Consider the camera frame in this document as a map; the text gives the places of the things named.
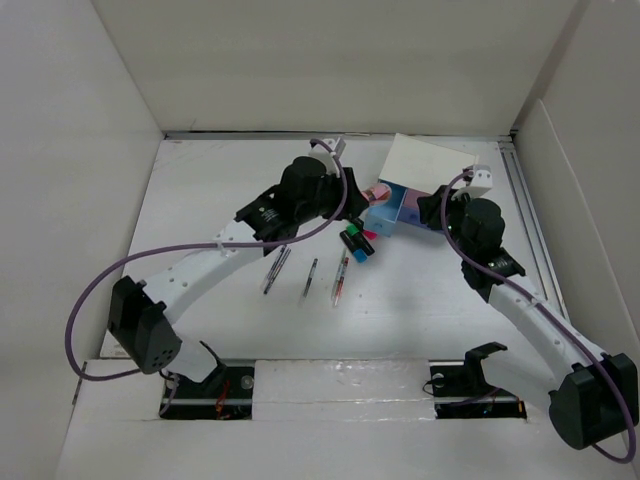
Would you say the light blue drawer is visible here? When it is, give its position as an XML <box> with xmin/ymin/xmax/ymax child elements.
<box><xmin>364</xmin><ymin>182</ymin><xmax>407</xmax><ymax>237</ymax></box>

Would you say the purple pen pair left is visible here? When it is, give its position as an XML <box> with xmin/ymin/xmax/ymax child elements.
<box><xmin>263</xmin><ymin>245</ymin><xmax>291</xmax><ymax>295</ymax></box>

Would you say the white drawer organizer cabinet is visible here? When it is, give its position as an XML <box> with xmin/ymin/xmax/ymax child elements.
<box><xmin>379</xmin><ymin>134</ymin><xmax>478</xmax><ymax>194</ymax></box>

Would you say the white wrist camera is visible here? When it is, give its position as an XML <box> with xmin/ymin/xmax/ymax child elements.
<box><xmin>458</xmin><ymin>164</ymin><xmax>493</xmax><ymax>198</ymax></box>
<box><xmin>309</xmin><ymin>137</ymin><xmax>346</xmax><ymax>165</ymax></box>

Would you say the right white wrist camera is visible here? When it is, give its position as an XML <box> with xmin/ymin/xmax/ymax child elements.
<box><xmin>458</xmin><ymin>164</ymin><xmax>493</xmax><ymax>198</ymax></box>

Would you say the pink cap black marker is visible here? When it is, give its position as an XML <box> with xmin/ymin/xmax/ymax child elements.
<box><xmin>351</xmin><ymin>218</ymin><xmax>377</xmax><ymax>240</ymax></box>

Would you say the red clear pen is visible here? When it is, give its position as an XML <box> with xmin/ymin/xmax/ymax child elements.
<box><xmin>331</xmin><ymin>247</ymin><xmax>348</xmax><ymax>307</ymax></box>

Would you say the purple cable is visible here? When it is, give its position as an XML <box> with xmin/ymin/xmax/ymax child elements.
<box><xmin>65</xmin><ymin>139</ymin><xmax>351</xmax><ymax>416</ymax></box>
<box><xmin>439</xmin><ymin>169</ymin><xmax>637</xmax><ymax>464</ymax></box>

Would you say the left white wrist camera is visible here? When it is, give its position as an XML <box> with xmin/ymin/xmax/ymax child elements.
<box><xmin>309</xmin><ymin>137</ymin><xmax>346</xmax><ymax>165</ymax></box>

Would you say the black refill pen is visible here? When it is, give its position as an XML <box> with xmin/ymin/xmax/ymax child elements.
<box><xmin>299</xmin><ymin>257</ymin><xmax>319</xmax><ymax>304</ymax></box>

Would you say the green cap black marker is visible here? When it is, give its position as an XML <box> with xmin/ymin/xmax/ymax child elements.
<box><xmin>340</xmin><ymin>225</ymin><xmax>375</xmax><ymax>257</ymax></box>

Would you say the blue cap black marker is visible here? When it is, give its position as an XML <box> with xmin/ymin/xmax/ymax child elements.
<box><xmin>342</xmin><ymin>236</ymin><xmax>368</xmax><ymax>263</ymax></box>

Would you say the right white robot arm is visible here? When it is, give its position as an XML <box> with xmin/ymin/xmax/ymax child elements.
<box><xmin>417</xmin><ymin>186</ymin><xmax>639</xmax><ymax>464</ymax></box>

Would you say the purple blue lower drawer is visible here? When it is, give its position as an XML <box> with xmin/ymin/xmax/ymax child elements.
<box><xmin>397</xmin><ymin>206</ymin><xmax>442</xmax><ymax>233</ymax></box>

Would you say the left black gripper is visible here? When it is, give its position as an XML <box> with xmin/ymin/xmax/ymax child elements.
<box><xmin>296</xmin><ymin>167</ymin><xmax>366</xmax><ymax>225</ymax></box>

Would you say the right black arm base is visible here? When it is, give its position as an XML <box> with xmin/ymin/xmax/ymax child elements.
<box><xmin>422</xmin><ymin>342</ymin><xmax>527</xmax><ymax>420</ymax></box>

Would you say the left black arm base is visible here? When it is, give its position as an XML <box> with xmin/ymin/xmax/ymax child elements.
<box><xmin>159</xmin><ymin>360</ymin><xmax>255</xmax><ymax>421</ymax></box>

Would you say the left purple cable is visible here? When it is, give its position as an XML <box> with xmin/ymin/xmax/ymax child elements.
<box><xmin>65</xmin><ymin>139</ymin><xmax>351</xmax><ymax>416</ymax></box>

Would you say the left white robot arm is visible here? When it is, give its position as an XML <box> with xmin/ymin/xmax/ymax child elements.
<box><xmin>108</xmin><ymin>156</ymin><xmax>371</xmax><ymax>397</ymax></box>

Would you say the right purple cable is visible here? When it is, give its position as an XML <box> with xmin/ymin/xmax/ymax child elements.
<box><xmin>439</xmin><ymin>169</ymin><xmax>637</xmax><ymax>464</ymax></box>

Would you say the metal rail right edge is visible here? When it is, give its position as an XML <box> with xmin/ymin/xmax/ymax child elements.
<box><xmin>498</xmin><ymin>141</ymin><xmax>570</xmax><ymax>321</ymax></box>

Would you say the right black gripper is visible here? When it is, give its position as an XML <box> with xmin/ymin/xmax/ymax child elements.
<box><xmin>416</xmin><ymin>184</ymin><xmax>475</xmax><ymax>260</ymax></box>

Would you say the pink drawer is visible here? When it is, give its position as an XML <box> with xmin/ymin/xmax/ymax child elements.
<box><xmin>402</xmin><ymin>188</ymin><xmax>428</xmax><ymax>211</ymax></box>

